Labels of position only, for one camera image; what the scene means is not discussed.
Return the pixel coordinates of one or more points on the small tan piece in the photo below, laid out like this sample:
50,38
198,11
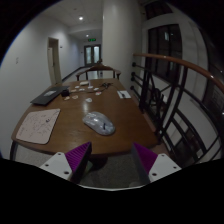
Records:
75,97
67,98

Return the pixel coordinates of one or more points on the dark framed window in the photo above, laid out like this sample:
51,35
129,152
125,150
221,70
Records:
165,50

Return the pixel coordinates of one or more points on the white notepad with pen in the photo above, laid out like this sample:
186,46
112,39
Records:
123,94

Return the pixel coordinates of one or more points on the glazed double door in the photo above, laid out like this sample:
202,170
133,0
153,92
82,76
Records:
92,54

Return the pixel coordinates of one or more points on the wooden armchair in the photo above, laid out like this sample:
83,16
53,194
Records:
98,67

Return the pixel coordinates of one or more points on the small white oval piece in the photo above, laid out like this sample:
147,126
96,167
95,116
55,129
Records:
88,99

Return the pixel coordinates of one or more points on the black railing with wooden handrail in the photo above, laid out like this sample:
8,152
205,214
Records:
173,60

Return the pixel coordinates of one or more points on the light side door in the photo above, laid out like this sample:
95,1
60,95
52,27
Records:
55,61

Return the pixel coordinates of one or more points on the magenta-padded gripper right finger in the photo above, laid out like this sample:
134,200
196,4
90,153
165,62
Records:
161,165

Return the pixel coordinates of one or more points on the white marbled mouse pad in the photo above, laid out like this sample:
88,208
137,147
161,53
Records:
37,126

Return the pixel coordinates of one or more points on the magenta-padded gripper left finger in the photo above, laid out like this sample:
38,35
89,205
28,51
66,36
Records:
58,164

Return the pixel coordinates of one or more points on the small black box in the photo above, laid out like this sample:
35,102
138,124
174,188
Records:
65,93

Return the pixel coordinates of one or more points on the small white flat box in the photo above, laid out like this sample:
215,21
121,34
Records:
84,83

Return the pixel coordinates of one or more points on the green exit sign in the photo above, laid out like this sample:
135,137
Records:
92,39

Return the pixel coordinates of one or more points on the black closed laptop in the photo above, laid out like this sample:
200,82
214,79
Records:
49,95

